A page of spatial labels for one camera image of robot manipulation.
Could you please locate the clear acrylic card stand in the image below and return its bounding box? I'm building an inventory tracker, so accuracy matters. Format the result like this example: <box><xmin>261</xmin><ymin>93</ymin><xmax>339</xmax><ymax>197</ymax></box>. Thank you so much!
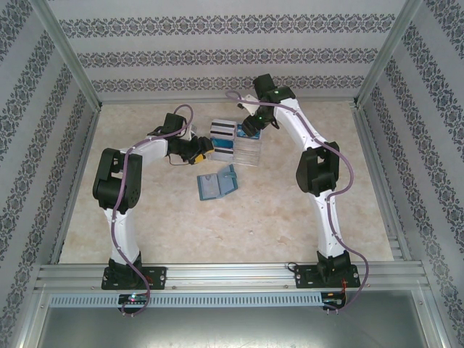
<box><xmin>209</xmin><ymin>118</ymin><xmax>262</xmax><ymax>167</ymax></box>

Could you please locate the blue card holder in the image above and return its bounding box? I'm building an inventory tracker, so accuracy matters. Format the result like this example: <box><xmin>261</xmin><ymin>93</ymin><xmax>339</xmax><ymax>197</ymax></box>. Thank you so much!
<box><xmin>196</xmin><ymin>165</ymin><xmax>240</xmax><ymax>201</ymax></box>

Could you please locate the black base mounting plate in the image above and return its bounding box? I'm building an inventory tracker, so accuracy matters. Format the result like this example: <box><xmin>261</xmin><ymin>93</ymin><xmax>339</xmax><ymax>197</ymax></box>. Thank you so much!
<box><xmin>294</xmin><ymin>264</ymin><xmax>363</xmax><ymax>290</ymax></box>
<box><xmin>102</xmin><ymin>266</ymin><xmax>167</xmax><ymax>291</ymax></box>

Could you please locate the grey metal sheet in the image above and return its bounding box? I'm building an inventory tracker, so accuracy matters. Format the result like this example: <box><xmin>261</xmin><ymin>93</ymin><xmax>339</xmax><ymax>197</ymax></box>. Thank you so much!
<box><xmin>36</xmin><ymin>306</ymin><xmax>445</xmax><ymax>348</ymax></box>

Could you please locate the thin aluminium wall rail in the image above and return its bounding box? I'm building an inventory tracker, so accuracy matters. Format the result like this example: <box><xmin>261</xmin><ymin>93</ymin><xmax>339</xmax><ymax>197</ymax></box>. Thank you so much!
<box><xmin>97</xmin><ymin>96</ymin><xmax>360</xmax><ymax>104</ymax></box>

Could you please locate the aluminium side rail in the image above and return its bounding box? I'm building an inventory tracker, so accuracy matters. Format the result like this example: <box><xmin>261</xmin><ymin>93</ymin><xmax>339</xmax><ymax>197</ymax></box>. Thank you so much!
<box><xmin>49</xmin><ymin>107</ymin><xmax>104</xmax><ymax>265</ymax></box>
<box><xmin>353</xmin><ymin>104</ymin><xmax>413</xmax><ymax>262</ymax></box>

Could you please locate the aluminium mounting rail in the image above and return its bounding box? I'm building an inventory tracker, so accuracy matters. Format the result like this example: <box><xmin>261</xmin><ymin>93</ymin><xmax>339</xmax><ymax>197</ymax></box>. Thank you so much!
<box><xmin>34</xmin><ymin>262</ymin><xmax>428</xmax><ymax>291</ymax></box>

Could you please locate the aluminium frame post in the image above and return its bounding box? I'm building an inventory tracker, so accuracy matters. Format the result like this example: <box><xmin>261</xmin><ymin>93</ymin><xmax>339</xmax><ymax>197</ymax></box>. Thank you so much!
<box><xmin>34</xmin><ymin>0</ymin><xmax>104</xmax><ymax>110</ymax></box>
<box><xmin>351</xmin><ymin>0</ymin><xmax>425</xmax><ymax>109</ymax></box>

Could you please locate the grey slotted cable duct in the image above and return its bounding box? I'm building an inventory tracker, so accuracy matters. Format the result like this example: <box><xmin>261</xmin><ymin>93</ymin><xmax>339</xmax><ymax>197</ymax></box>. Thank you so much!
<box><xmin>49</xmin><ymin>291</ymin><xmax>323</xmax><ymax>308</ymax></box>

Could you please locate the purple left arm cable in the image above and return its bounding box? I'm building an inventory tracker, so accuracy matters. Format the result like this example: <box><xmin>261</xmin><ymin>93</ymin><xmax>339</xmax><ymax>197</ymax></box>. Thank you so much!
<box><xmin>111</xmin><ymin>104</ymin><xmax>195</xmax><ymax>317</ymax></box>

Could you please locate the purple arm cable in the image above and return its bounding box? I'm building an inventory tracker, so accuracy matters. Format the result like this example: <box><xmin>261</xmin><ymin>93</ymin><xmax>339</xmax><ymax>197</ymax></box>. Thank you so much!
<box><xmin>111</xmin><ymin>104</ymin><xmax>195</xmax><ymax>317</ymax></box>
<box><xmin>224</xmin><ymin>90</ymin><xmax>370</xmax><ymax>315</ymax></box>

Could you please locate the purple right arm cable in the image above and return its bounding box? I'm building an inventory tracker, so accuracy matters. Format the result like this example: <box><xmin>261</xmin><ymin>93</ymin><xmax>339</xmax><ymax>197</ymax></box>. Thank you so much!
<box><xmin>224</xmin><ymin>90</ymin><xmax>370</xmax><ymax>315</ymax></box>

